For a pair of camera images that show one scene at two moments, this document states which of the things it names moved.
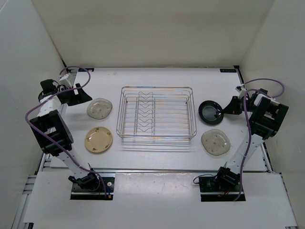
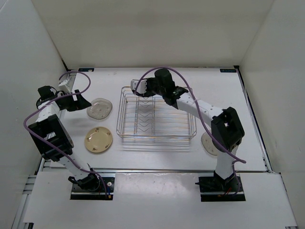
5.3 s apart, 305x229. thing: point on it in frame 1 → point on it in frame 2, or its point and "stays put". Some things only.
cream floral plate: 98,139 stays put
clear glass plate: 99,108 stays put
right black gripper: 232,108 → 149,80
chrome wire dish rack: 156,112 stays put
